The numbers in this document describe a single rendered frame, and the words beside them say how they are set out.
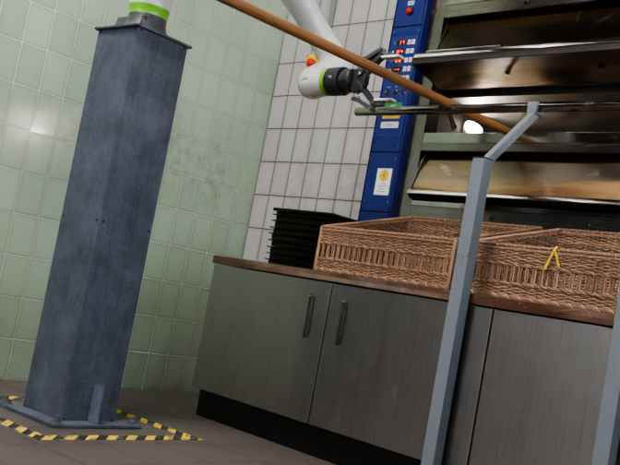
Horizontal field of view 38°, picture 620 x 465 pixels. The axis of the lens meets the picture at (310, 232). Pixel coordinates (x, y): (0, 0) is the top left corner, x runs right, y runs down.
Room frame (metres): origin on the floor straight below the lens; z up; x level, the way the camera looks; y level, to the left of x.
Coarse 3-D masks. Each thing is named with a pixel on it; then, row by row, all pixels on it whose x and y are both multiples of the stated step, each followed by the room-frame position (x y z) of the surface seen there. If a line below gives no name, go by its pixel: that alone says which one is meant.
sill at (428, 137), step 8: (424, 136) 3.38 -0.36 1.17; (432, 136) 3.35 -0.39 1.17; (440, 136) 3.33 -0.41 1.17; (448, 136) 3.30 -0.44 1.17; (456, 136) 3.27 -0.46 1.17; (464, 136) 3.25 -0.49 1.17; (472, 136) 3.22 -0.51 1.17; (480, 136) 3.20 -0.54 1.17; (488, 136) 3.17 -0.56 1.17; (496, 136) 3.15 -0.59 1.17; (504, 136) 3.13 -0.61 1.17; (520, 136) 3.08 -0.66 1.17; (528, 136) 3.06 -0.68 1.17; (536, 136) 3.04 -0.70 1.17; (544, 136) 3.01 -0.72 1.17; (552, 136) 2.99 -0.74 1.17; (560, 136) 2.97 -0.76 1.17; (568, 136) 2.95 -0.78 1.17; (576, 136) 2.93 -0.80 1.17; (584, 136) 2.91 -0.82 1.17; (592, 136) 2.89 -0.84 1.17; (600, 136) 2.87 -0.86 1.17; (608, 136) 2.85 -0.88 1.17; (616, 136) 2.83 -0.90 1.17
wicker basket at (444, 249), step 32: (352, 224) 3.10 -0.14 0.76; (384, 224) 3.22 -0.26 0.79; (448, 224) 3.20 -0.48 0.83; (512, 224) 3.02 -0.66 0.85; (320, 256) 2.98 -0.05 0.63; (352, 256) 2.89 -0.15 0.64; (384, 256) 3.24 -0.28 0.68; (416, 256) 2.71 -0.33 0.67; (448, 256) 2.63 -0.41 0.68; (448, 288) 2.62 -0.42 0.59
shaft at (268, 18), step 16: (224, 0) 2.21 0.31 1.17; (240, 0) 2.24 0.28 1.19; (256, 16) 2.29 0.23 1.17; (272, 16) 2.32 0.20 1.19; (288, 32) 2.38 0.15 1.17; (304, 32) 2.41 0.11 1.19; (320, 48) 2.47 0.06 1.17; (336, 48) 2.50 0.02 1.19; (352, 64) 2.58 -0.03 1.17; (368, 64) 2.60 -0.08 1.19; (400, 80) 2.71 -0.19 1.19; (432, 96) 2.83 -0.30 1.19; (496, 128) 3.11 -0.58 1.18
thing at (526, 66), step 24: (552, 48) 2.87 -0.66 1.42; (576, 48) 2.80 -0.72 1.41; (600, 48) 2.74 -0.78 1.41; (432, 72) 3.28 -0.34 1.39; (456, 72) 3.22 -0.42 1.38; (480, 72) 3.16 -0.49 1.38; (528, 72) 3.04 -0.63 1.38; (552, 72) 2.98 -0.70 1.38; (576, 72) 2.93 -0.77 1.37; (600, 72) 2.87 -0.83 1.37
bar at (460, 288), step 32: (512, 128) 2.57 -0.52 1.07; (480, 160) 2.46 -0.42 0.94; (480, 192) 2.45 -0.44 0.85; (480, 224) 2.47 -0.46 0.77; (448, 320) 2.47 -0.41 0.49; (448, 352) 2.46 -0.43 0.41; (448, 384) 2.46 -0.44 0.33; (608, 384) 2.13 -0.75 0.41; (448, 416) 2.47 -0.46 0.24; (608, 416) 2.12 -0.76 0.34; (608, 448) 2.11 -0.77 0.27
